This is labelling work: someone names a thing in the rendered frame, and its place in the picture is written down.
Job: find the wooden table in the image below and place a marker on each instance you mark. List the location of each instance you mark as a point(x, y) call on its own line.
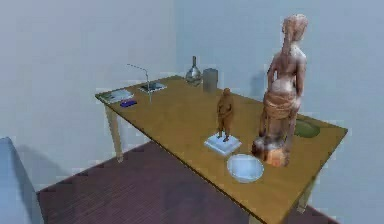
point(180, 116)

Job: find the small brown figure statue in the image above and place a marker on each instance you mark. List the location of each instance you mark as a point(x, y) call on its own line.
point(225, 113)

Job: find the grey square cup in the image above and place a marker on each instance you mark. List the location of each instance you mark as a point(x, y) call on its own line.
point(210, 80)

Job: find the silver round vase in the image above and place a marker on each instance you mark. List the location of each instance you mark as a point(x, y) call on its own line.
point(193, 75)

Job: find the small blue box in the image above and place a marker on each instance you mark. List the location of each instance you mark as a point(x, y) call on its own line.
point(128, 103)

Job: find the pale blue bowl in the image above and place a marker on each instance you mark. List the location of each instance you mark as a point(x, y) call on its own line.
point(245, 167)

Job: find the large tan figure statue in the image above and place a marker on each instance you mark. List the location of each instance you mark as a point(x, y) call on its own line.
point(283, 96)

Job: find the green plate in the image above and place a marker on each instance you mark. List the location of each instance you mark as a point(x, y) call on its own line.
point(306, 129)

